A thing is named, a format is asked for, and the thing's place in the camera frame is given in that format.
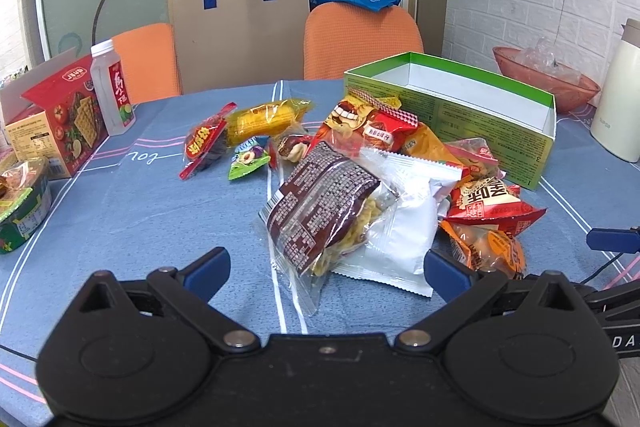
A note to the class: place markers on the orange chair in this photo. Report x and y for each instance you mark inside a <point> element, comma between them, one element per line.
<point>339,37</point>
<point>149,62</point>

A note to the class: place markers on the yellow corn packet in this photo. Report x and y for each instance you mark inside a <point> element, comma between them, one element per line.
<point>267,119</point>

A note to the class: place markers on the white drink bottle red label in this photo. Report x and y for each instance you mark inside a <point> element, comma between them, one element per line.
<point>111,90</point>

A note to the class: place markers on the left orange chair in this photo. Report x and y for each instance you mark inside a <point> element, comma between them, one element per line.
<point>149,62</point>

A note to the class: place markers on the clear plastic wrap in bowl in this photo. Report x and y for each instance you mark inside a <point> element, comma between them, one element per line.
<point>543,58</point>

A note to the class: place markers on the red chips bag with mouth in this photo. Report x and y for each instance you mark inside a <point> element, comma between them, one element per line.
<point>359,119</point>

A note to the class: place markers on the right orange chair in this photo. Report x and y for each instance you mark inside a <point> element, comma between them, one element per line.
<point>339,37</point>

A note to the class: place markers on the green open cardboard box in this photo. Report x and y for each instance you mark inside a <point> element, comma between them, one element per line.
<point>459,101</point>

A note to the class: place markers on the brown noodle snack packet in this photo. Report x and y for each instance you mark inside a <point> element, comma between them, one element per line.
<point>323,212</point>

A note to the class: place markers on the cream thermos jug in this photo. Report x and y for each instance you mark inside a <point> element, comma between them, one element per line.
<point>615,124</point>

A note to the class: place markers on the red spicy snack bag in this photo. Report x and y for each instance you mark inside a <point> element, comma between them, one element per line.
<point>491,203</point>

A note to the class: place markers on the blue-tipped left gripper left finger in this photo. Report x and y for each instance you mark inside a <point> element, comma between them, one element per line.
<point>187,292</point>

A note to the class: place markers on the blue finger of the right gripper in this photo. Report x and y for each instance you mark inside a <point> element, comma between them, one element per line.
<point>616,241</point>

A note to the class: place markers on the orange snack packet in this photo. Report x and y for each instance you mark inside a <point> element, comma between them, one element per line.
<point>485,249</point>

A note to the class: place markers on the pink-striped clear snack bag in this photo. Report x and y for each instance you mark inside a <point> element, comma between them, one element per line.
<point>476,156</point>

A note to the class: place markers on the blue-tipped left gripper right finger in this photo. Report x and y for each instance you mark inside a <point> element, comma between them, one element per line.
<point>469,295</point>

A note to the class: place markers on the clear wrapped pastry snack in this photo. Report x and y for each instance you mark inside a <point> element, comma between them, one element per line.
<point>290,146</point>

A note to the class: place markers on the red dates snack packet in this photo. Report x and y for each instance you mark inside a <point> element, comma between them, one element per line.
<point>206,143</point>

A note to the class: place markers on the red cracker box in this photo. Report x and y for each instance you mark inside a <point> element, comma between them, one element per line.
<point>52,112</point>

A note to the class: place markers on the brown paper bag blue handles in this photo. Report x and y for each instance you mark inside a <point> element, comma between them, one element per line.
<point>237,43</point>

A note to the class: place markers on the small green candy packet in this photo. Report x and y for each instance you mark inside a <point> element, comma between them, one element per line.
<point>248,157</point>

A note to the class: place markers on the green instant noodle bowl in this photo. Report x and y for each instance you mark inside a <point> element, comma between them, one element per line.
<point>25,201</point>

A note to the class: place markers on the white foil snack bag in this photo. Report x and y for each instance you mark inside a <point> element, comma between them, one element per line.
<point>396,244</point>

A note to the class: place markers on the yellow snack bag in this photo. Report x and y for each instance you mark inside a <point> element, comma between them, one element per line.
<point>423,143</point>

